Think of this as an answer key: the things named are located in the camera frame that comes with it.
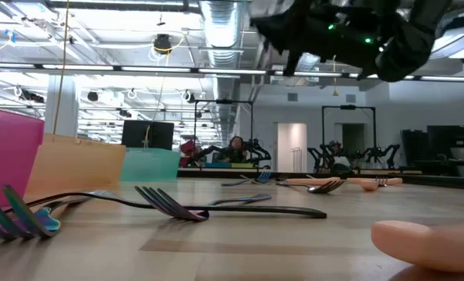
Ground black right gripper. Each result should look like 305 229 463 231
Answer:
250 0 384 79

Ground white door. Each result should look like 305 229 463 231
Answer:
276 122 308 174

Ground person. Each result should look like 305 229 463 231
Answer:
215 135 248 164
327 140 345 158

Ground ceiling light strip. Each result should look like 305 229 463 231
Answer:
0 61 464 84

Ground red background object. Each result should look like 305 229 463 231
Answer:
179 139 197 167

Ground teal plastic bin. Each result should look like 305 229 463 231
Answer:
119 147 181 183

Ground black equipment rack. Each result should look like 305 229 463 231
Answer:
400 124 464 177

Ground scattered forks on table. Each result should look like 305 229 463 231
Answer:
175 170 464 191

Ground white pillar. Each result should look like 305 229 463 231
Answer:
44 74 80 137

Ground orange plastic bin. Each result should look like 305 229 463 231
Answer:
24 133 127 192

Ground red plastic bin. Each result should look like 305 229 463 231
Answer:
0 105 45 208

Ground silver ventilation duct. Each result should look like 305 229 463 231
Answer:
198 0 245 136

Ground black background frame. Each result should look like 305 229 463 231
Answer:
193 99 255 169
321 104 377 173

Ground yellow hanging cable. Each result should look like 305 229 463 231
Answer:
51 0 71 136

